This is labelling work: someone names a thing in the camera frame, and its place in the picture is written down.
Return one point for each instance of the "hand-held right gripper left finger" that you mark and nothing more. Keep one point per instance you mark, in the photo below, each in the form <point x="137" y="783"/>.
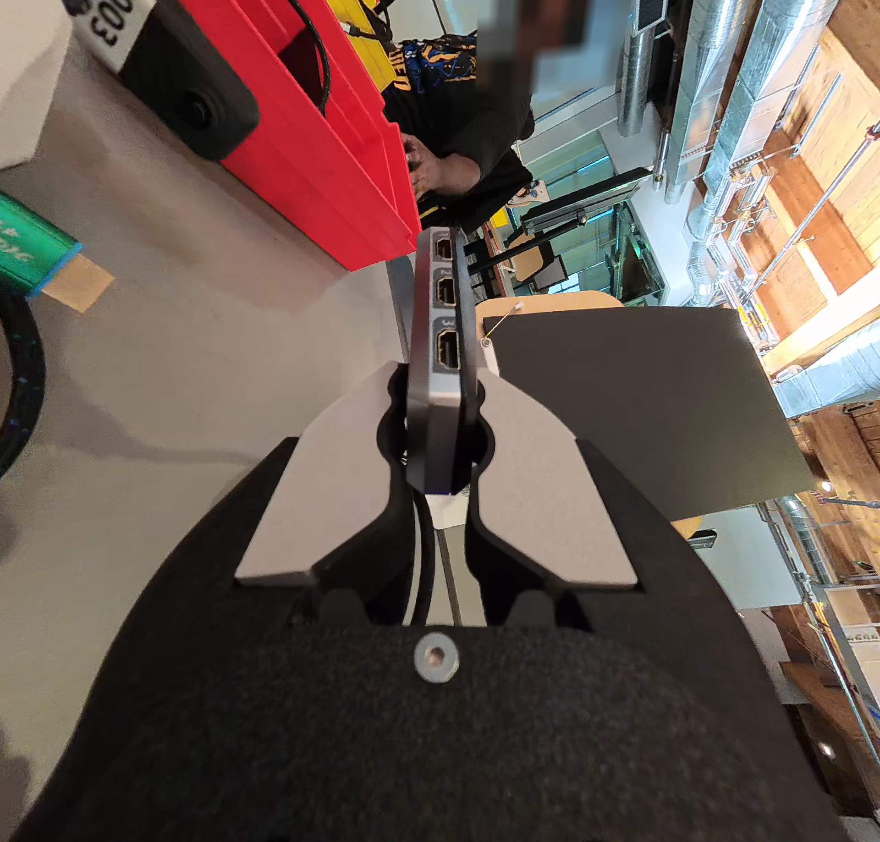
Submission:
<point x="316" y="526"/>

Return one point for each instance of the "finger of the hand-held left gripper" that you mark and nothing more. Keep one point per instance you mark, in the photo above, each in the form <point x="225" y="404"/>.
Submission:
<point x="28" y="58"/>

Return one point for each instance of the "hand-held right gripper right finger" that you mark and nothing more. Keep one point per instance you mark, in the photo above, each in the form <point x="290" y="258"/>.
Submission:
<point x="550" y="512"/>

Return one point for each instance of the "red plastic bin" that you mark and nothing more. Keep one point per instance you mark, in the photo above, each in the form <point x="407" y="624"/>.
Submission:
<point x="316" y="168"/>

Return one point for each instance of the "tablet stand with dark board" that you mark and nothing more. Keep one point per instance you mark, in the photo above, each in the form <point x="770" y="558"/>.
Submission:
<point x="646" y="402"/>

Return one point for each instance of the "yellow plastic bin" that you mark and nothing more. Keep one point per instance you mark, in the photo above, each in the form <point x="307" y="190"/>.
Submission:
<point x="351" y="10"/>

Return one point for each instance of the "silver ventilation duct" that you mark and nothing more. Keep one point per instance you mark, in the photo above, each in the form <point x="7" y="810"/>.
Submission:
<point x="839" y="375"/>
<point x="770" y="58"/>

